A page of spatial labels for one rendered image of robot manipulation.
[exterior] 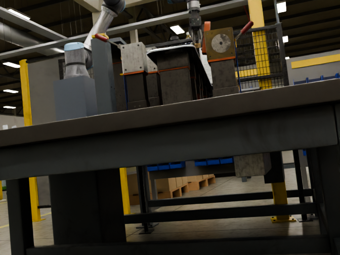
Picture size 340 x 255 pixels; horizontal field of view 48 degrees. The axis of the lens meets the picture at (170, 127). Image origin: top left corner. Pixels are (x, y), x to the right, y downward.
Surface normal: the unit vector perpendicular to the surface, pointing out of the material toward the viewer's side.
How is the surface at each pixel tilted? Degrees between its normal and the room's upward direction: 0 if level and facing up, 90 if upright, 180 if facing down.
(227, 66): 90
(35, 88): 90
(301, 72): 90
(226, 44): 90
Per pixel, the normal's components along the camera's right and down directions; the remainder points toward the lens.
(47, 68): -0.31, -0.04
